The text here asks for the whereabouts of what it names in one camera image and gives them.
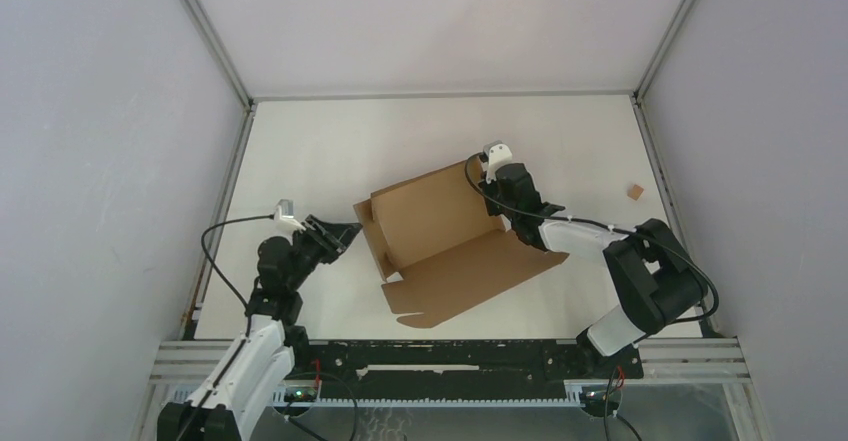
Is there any small brown cardboard scrap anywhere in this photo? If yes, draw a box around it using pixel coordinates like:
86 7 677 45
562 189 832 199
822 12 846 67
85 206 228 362
627 184 644 201

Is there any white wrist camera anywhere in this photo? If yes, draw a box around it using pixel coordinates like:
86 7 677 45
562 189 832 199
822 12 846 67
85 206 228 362
481 140 513 183
272 199 305 234

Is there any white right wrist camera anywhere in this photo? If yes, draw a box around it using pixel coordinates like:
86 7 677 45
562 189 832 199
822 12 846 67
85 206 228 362
481 140 513 183

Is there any brown cardboard box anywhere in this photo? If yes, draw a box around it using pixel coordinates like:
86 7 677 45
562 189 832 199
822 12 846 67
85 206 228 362
353 162 568 329

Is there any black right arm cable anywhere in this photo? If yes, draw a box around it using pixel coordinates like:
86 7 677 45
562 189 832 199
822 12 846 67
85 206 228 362
463 153 721 325

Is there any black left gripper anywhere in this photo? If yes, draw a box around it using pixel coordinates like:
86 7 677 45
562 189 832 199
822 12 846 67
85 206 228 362
286 215 361 291

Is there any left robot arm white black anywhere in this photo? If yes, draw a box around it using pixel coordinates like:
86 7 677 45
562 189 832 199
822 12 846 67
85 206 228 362
156 214 362 440

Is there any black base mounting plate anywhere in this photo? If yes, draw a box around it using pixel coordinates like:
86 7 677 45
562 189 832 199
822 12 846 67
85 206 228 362
289 339 643 402

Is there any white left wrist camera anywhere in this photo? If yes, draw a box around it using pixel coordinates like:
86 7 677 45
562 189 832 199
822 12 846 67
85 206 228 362
272 199 305 234

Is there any white toothed cable duct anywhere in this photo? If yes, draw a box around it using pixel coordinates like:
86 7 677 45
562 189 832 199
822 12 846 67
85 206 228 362
264 384 586 409

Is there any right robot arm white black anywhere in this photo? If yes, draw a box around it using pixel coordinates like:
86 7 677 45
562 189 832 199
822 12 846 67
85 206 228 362
466 163 717 377

